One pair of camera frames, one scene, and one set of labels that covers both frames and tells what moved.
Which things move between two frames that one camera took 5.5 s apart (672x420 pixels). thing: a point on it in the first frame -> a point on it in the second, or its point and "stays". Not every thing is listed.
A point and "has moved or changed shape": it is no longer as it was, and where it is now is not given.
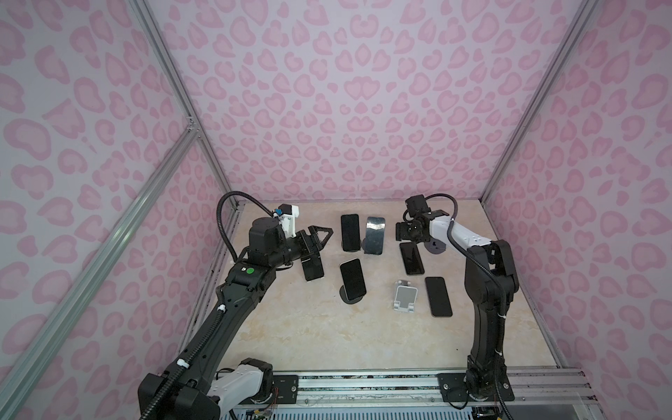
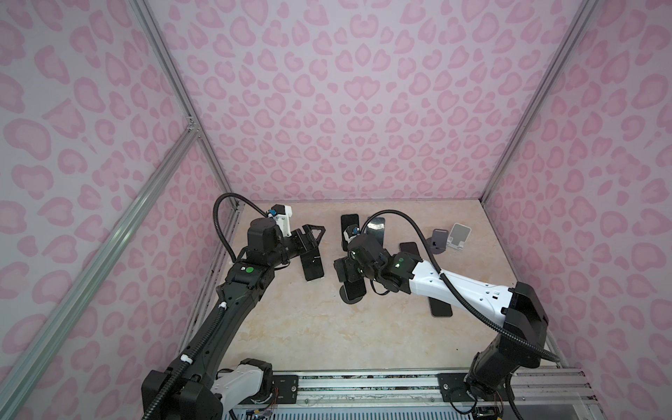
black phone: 439,300 stays
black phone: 353,279 stays
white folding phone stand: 405,297 has moved or changed shape
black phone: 312,266 stays
